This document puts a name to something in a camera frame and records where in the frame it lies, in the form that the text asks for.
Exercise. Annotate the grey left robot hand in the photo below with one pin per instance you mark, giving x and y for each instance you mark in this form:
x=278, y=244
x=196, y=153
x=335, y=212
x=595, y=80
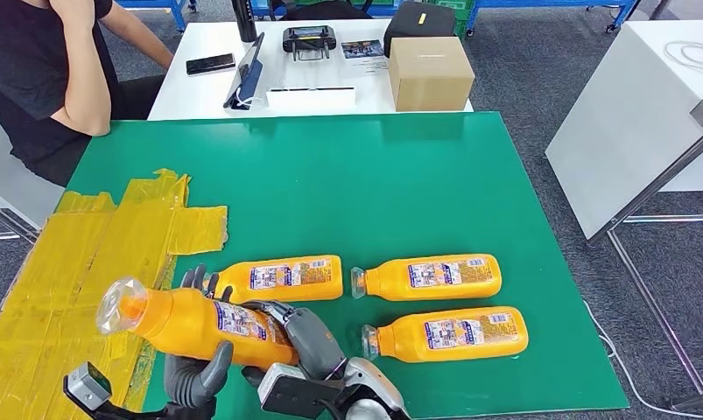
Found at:
x=194, y=382

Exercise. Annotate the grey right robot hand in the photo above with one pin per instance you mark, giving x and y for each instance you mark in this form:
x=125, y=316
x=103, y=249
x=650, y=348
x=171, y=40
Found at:
x=316, y=342

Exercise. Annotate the orange juice bottle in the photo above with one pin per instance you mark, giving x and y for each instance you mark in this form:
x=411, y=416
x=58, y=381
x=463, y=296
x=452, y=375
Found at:
x=386, y=282
x=252, y=287
x=403, y=341
x=183, y=324

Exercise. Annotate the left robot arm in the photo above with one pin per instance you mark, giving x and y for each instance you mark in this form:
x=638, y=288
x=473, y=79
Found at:
x=188, y=412

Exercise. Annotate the green table board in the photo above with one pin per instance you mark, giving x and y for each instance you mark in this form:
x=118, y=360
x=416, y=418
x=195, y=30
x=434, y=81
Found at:
x=357, y=191

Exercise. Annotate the yellow tape patch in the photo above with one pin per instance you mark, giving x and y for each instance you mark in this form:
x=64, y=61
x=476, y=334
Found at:
x=67, y=272

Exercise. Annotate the flat white box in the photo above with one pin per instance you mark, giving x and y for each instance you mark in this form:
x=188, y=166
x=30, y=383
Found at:
x=310, y=100

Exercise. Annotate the white desk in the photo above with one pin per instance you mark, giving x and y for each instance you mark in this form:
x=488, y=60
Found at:
x=14, y=188

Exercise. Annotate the tablet in blue case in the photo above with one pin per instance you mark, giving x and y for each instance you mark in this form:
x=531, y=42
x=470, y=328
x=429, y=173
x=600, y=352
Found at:
x=246, y=78

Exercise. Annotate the brown cardboard box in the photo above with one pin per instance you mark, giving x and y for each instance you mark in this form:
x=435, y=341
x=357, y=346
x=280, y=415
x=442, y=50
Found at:
x=429, y=74

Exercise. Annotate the printed leaflet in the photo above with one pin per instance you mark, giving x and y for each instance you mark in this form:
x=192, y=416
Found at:
x=362, y=48

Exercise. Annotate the black smartphone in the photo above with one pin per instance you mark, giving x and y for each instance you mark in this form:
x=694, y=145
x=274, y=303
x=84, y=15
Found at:
x=210, y=64

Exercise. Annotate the black handheld controller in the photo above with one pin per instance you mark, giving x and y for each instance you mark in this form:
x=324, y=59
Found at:
x=309, y=37

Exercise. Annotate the black flask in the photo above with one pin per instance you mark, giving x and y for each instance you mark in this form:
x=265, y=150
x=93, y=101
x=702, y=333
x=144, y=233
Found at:
x=245, y=19

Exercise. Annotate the black carrying case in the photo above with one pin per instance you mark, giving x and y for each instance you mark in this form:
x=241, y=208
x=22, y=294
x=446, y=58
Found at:
x=412, y=24

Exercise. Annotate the black chair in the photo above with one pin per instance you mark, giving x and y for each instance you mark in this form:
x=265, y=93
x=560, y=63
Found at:
x=328, y=10

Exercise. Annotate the person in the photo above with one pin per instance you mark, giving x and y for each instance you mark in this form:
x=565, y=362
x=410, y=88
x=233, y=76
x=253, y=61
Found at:
x=20, y=75

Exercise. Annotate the green plastic crate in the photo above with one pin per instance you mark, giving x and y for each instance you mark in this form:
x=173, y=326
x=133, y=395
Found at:
x=465, y=13

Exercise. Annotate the large white table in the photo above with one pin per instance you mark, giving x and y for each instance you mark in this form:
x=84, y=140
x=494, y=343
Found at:
x=626, y=124

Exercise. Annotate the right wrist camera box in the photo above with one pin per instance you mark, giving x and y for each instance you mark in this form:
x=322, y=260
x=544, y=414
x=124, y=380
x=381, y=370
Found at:
x=275, y=377

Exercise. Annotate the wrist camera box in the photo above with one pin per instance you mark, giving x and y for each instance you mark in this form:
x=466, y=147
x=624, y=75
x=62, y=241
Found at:
x=84, y=382
x=275, y=377

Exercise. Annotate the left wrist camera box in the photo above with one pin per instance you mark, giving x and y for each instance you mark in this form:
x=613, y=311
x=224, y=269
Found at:
x=84, y=382

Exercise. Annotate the blue metal cart frame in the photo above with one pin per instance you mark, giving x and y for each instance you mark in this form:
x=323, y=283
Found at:
x=548, y=3
x=178, y=16

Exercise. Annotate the steel table frame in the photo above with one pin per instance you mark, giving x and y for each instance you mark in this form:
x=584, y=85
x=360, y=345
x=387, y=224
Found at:
x=651, y=192

